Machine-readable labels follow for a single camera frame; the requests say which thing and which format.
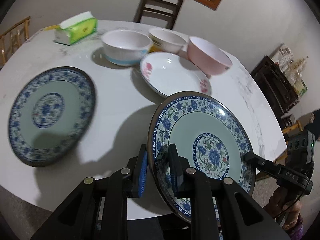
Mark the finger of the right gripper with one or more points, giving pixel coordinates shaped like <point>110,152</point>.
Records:
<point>261,164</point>

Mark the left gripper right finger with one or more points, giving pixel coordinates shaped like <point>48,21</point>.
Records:
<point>178,166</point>

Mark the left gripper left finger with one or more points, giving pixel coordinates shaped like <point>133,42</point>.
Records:
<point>140,172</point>

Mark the blue floral plate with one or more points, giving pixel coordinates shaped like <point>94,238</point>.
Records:
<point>207,134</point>
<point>50,115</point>

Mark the white plate pink flowers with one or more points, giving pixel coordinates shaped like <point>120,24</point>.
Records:
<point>167,74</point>

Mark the white bowl yellow print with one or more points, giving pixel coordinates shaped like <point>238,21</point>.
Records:
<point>165,40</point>

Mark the dark wooden shelf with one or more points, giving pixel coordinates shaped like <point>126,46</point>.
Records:
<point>279,93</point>

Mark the packages on shelf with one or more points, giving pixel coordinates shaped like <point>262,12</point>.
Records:
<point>292,68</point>

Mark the blue floral plate on table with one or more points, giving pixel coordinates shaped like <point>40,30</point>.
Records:
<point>50,115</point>

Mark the pink bowl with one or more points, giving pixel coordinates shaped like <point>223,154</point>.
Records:
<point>207,56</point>

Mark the white bowl blue base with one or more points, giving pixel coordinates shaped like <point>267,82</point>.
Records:
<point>125,47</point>

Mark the green tissue pack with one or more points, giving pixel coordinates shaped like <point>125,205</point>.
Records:
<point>75,28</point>

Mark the dark wooden chair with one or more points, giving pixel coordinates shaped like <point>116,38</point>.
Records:
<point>166,10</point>

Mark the light wooden chair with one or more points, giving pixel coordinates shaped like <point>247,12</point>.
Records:
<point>13,38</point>

